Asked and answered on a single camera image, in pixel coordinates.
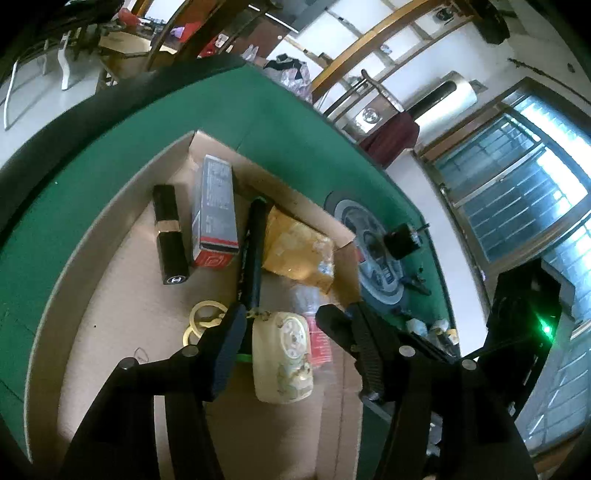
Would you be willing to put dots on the white pill bottle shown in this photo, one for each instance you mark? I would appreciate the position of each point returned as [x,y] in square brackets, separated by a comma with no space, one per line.
[418,327]

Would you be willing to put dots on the yellow ring keychain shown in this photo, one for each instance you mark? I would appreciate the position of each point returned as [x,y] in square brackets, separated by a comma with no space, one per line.
[204,315]

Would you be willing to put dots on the dark red hanging cloth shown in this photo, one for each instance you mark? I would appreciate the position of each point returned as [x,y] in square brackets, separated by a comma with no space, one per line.
[399,133]

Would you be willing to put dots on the silver red-ended carton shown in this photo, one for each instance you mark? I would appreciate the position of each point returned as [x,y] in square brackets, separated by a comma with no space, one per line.
[214,233]

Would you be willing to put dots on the cream round-dial compact case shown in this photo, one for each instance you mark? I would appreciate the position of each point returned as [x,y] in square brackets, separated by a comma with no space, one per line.
[281,358]

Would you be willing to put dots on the black gold lipstick box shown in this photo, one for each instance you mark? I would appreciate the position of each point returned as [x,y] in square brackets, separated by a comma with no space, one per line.
[170,248]

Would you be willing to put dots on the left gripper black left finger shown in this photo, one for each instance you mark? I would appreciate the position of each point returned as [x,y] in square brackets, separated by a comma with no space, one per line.
[220,346]

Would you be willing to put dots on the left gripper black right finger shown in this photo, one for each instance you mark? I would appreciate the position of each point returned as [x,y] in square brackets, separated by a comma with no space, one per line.
[369,339]

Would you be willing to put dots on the black cylindrical motor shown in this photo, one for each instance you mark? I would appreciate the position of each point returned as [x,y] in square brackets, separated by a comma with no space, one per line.
[404,240]

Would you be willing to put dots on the white standing air conditioner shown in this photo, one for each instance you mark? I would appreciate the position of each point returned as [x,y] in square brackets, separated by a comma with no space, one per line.
[436,110]

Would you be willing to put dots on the yellow foil packet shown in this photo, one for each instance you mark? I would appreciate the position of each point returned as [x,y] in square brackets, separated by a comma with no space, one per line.
[293,250]

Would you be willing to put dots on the flat cardboard tray box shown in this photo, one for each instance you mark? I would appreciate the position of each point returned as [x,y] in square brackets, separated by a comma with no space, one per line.
[109,303]

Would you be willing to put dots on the plastic bag pile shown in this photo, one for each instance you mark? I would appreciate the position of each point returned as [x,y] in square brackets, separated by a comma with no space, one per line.
[292,74]

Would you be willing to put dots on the grey round weight plate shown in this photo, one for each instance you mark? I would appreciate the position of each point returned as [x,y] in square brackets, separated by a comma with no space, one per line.
[380,274]

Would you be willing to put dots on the black pen blue band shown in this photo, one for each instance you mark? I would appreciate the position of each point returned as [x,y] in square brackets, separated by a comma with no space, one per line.
[415,283]

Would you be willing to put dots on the black pen green band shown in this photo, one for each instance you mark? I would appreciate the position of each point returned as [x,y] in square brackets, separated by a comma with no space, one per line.
[250,270]

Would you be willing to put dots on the clear red-label bottle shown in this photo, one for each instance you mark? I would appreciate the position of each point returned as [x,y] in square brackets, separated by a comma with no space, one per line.
[307,301]

